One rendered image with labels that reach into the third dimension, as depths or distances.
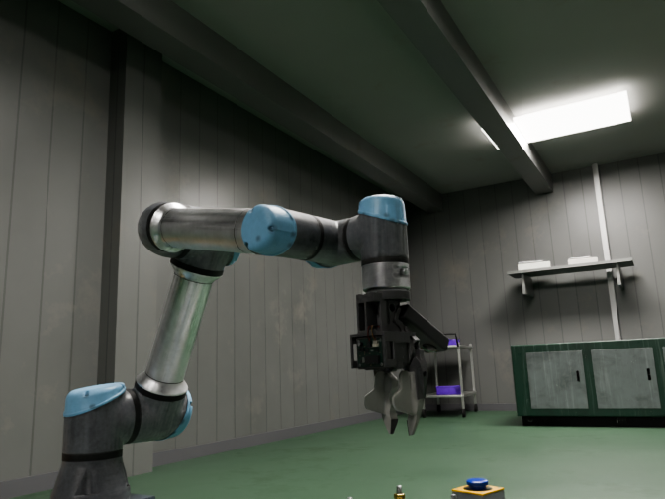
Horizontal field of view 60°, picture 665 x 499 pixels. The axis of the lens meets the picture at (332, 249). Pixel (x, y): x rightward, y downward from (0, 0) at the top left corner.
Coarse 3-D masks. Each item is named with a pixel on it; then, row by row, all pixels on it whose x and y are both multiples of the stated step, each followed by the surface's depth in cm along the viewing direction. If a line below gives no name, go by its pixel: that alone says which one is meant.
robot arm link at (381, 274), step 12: (372, 264) 89; (384, 264) 88; (396, 264) 89; (408, 264) 91; (372, 276) 89; (384, 276) 88; (396, 276) 88; (408, 276) 90; (372, 288) 89; (384, 288) 88; (396, 288) 88; (408, 288) 90
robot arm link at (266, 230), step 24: (144, 216) 111; (168, 216) 107; (192, 216) 102; (216, 216) 97; (240, 216) 93; (264, 216) 85; (288, 216) 87; (312, 216) 93; (144, 240) 111; (168, 240) 107; (192, 240) 102; (216, 240) 97; (240, 240) 92; (264, 240) 85; (288, 240) 87; (312, 240) 90
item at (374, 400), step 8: (376, 376) 90; (384, 376) 91; (392, 376) 91; (376, 384) 90; (384, 384) 91; (392, 384) 90; (376, 392) 89; (384, 392) 90; (392, 392) 90; (368, 400) 88; (376, 400) 89; (384, 400) 90; (368, 408) 88; (376, 408) 89; (384, 408) 90; (392, 408) 90; (384, 416) 90; (392, 416) 90; (392, 424) 89; (392, 432) 89
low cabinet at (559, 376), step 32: (512, 352) 519; (544, 352) 505; (576, 352) 493; (608, 352) 481; (640, 352) 469; (544, 384) 501; (576, 384) 489; (608, 384) 477; (640, 384) 466; (544, 416) 501; (576, 416) 486; (608, 416) 474; (640, 416) 463
